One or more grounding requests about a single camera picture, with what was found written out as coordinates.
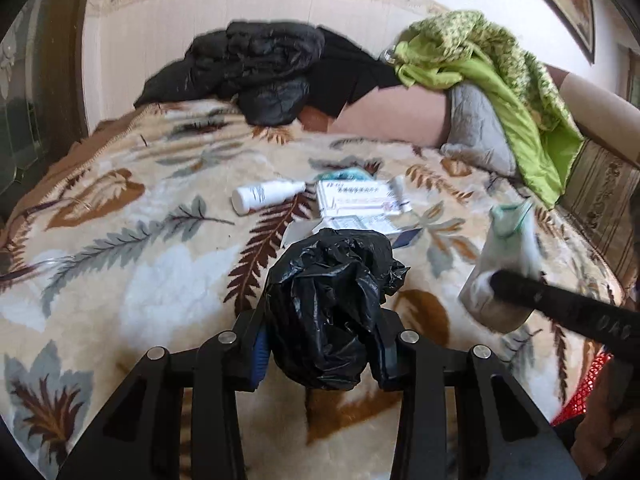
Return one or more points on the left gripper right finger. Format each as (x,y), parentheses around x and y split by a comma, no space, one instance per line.
(501,433)

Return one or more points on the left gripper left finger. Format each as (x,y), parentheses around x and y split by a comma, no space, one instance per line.
(136,435)

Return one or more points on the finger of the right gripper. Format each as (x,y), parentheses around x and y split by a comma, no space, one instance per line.
(614,327)

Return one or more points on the white sock green trim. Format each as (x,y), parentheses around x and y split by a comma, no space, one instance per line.
(510,245)

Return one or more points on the black plastic bag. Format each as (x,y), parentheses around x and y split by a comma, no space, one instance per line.
(323,307)

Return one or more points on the white blue striped box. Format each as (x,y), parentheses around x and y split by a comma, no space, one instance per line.
(399,236)

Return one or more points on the small white tube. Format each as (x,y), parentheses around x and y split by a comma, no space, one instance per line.
(398,186)

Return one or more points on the white medicine box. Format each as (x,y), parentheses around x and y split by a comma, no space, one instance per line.
(361,198)

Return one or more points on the white spray bottle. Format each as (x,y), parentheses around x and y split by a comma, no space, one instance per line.
(257,196)

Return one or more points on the teal wipes packet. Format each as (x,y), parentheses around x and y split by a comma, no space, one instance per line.
(345,174)

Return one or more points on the red plastic basket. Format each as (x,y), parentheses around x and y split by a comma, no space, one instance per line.
(577,405)

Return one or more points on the striped beige sofa cushion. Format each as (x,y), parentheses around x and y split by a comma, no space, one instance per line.
(597,199)

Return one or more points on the leaf pattern fleece blanket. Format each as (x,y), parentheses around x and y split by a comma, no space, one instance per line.
(131,242)

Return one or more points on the grey quilted pillow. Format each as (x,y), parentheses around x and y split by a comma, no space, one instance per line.
(476,136)

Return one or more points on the green quilt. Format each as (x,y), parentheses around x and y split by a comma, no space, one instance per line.
(457,46)

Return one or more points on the black jacket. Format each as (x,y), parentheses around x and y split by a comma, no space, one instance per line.
(271,71)

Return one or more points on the dark wooden door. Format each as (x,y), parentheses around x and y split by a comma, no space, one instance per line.
(42,104)

